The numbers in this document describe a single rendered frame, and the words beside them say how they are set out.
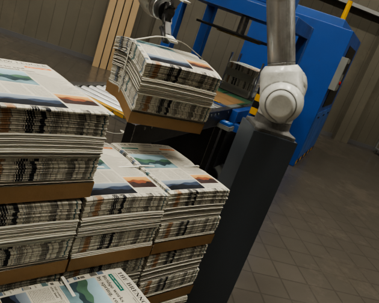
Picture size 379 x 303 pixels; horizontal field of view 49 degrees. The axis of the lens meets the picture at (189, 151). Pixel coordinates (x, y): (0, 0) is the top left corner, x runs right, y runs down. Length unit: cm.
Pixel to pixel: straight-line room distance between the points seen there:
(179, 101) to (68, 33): 634
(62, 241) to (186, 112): 62
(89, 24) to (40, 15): 80
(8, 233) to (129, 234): 37
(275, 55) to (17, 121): 95
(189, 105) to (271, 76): 31
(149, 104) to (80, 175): 45
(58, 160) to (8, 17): 695
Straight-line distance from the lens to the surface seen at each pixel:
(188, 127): 151
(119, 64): 162
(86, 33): 766
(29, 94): 99
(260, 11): 312
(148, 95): 139
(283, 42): 154
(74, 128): 98
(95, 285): 121
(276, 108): 149
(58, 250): 116
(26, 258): 113
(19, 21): 785
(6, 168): 96
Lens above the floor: 134
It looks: 18 degrees down
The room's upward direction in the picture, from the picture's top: 20 degrees clockwise
